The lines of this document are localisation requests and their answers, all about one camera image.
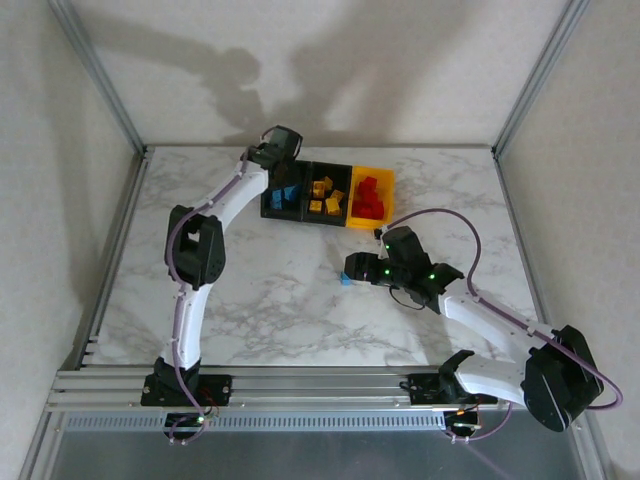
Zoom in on yellow plastic bin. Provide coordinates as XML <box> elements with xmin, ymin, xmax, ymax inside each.
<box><xmin>347</xmin><ymin>166</ymin><xmax>397</xmax><ymax>231</ymax></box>

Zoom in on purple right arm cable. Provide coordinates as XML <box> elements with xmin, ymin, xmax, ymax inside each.
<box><xmin>374</xmin><ymin>208</ymin><xmax>625</xmax><ymax>445</ymax></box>

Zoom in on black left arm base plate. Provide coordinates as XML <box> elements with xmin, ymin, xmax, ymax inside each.
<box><xmin>141</xmin><ymin>374</ymin><xmax>234</xmax><ymax>407</ymax></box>

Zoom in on black plastic bin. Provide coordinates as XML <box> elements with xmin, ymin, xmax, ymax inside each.
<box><xmin>259</xmin><ymin>158</ymin><xmax>314</xmax><ymax>221</ymax></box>
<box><xmin>303</xmin><ymin>161</ymin><xmax>355</xmax><ymax>227</ymax></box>

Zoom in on grey slotted cable duct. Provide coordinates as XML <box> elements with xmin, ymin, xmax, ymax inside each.
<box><xmin>64</xmin><ymin>412</ymin><xmax>446</xmax><ymax>432</ymax></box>

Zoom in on grey translucent panel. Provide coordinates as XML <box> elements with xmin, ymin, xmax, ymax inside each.
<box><xmin>29</xmin><ymin>409</ymin><xmax>609</xmax><ymax>480</ymax></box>

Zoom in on aluminium mounting rail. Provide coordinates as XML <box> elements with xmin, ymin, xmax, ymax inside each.
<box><xmin>47</xmin><ymin>367</ymin><xmax>594</xmax><ymax>414</ymax></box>

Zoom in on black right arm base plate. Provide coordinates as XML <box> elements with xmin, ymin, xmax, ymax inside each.
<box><xmin>408</xmin><ymin>373</ymin><xmax>499</xmax><ymax>406</ymax></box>

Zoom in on thin black right gripper cable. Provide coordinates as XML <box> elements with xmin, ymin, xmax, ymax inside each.
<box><xmin>388</xmin><ymin>285</ymin><xmax>427</xmax><ymax>312</ymax></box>

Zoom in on aluminium frame post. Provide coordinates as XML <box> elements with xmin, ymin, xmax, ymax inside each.
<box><xmin>492</xmin><ymin>0</ymin><xmax>589</xmax><ymax>156</ymax></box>
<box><xmin>47</xmin><ymin>0</ymin><xmax>151</xmax><ymax>156</ymax></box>

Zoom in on aluminium table side rail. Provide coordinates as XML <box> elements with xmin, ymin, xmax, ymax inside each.
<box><xmin>492</xmin><ymin>145</ymin><xmax>559</xmax><ymax>369</ymax></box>
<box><xmin>74</xmin><ymin>147</ymin><xmax>155</xmax><ymax>371</ymax></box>

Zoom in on small led circuit board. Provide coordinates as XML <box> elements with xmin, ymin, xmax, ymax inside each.
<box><xmin>444</xmin><ymin>408</ymin><xmax>482</xmax><ymax>432</ymax></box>
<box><xmin>163</xmin><ymin>410</ymin><xmax>214</xmax><ymax>432</ymax></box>

